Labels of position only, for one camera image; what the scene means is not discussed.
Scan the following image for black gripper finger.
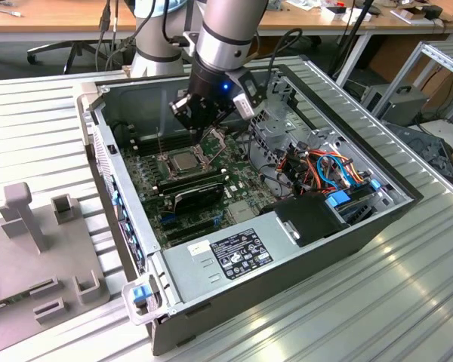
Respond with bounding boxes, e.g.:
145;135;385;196
199;101;237;143
169;94;201;143

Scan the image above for metal socket cover frame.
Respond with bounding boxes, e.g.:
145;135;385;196
193;127;228;164

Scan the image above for silver-topped CPU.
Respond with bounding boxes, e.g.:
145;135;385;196
168;152;198;171

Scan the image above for CPU socket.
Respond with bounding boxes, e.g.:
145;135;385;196
157;147;209;179

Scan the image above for metal disk bay cage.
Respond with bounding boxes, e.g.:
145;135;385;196
248;98;350;170

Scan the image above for green motherboard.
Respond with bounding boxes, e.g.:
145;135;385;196
115;126;284;250

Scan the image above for black graphics card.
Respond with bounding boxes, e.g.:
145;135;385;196
172;182;227;214

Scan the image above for silver heat sink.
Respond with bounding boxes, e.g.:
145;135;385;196
226;199;258;224

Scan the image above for wooden desk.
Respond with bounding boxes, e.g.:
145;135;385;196
0;0;137;43
258;0;453;87

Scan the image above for black office chair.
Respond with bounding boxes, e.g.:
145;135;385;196
26;39;118;75

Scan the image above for black plastic shroud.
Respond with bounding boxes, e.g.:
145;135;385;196
259;193;351;249

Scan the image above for white box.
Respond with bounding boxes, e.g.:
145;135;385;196
320;5;373;23

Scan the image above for hard disk in blue carrier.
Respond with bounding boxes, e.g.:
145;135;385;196
324;186;381;227

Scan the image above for silver power supply unit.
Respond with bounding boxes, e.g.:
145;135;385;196
161;210;300;305

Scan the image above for black tripod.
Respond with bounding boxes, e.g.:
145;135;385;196
330;0;375;78

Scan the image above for large cardboard box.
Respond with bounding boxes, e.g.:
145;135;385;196
369;37;453;100

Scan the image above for blue case latch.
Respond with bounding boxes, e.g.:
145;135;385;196
130;285;153;304

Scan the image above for open black PC case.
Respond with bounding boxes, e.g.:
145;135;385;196
72;63;426;357

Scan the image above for grey parts rack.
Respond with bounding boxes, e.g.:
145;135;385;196
0;181;112;354

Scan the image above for dark case side panel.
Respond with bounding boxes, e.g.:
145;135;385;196
384;121;453;186

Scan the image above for open cardboard tray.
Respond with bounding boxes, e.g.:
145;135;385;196
390;4;445;26

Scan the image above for green RAM stick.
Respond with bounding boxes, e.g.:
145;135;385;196
0;295;32;313

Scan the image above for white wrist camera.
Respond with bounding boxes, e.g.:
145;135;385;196
232;69;268;118

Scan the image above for thick black wire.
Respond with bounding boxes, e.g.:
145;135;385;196
245;127;288;201

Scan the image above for orange wire bundle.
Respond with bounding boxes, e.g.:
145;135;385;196
278;148;368;190

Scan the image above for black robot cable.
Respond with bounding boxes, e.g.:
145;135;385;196
94;0;304;75

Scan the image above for blue wire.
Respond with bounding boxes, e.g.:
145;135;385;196
316;152;355;190

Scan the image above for grey box with handle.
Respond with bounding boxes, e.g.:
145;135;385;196
362;83;430;127

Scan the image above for aluminium frame shelf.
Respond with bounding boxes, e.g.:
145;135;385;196
369;39;453;125

